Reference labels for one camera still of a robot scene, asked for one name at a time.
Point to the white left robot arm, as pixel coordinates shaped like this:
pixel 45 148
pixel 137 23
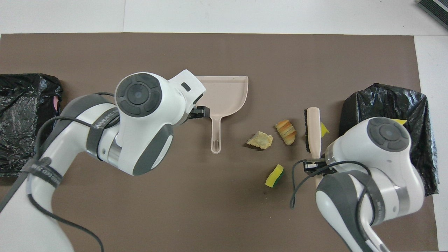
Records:
pixel 140 115

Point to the yellow and green sponge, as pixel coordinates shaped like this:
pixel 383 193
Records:
pixel 274 176

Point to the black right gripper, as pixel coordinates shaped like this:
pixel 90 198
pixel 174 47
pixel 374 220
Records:
pixel 322 167

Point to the yellow sponge piece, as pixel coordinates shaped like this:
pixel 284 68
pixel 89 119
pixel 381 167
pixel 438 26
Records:
pixel 399 121
pixel 324 130

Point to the striped toy croissant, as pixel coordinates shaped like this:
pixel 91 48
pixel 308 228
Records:
pixel 286 132

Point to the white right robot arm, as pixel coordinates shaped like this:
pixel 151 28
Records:
pixel 378 154

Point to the beige plastic dustpan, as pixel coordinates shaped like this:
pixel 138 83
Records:
pixel 227 98

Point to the black-bagged trash bin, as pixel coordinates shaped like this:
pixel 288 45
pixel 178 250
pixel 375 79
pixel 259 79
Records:
pixel 24 115
pixel 385 101

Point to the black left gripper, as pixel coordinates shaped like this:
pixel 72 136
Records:
pixel 196 112

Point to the dark grey ribbed device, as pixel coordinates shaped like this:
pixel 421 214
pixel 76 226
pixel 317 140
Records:
pixel 435 8

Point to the beige brush with black bristles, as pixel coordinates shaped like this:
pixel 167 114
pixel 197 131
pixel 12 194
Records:
pixel 314 133

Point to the brown table mat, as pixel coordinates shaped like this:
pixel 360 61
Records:
pixel 224 52

